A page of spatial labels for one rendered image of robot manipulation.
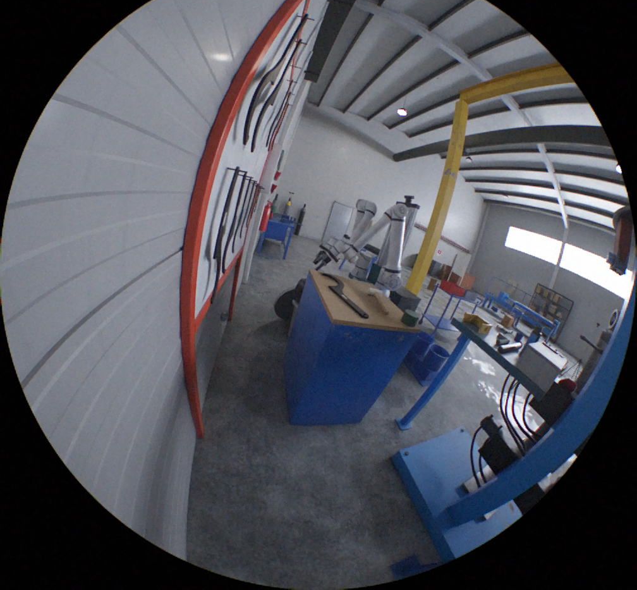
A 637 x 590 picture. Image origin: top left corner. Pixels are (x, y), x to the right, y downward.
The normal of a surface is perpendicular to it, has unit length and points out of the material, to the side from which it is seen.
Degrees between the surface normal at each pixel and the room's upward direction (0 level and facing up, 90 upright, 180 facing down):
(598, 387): 90
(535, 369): 90
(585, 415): 90
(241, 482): 0
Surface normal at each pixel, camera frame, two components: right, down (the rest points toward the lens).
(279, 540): 0.29, -0.92
